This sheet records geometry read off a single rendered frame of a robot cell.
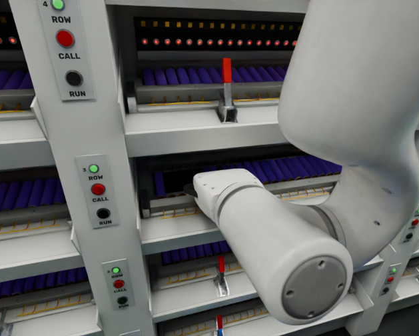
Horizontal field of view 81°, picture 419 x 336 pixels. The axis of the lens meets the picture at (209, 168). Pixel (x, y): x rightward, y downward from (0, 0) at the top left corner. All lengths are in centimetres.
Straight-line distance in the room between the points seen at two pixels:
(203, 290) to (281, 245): 42
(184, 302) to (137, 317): 10
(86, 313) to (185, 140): 42
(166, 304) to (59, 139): 40
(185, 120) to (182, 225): 20
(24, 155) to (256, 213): 31
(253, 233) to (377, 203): 11
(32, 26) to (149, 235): 34
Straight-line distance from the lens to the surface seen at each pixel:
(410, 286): 111
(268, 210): 26
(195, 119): 40
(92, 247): 47
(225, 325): 80
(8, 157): 42
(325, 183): 61
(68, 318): 65
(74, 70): 36
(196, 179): 40
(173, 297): 62
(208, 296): 62
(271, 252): 22
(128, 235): 45
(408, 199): 25
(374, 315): 103
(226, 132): 39
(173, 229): 47
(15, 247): 53
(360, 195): 28
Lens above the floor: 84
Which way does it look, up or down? 25 degrees down
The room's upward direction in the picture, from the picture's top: straight up
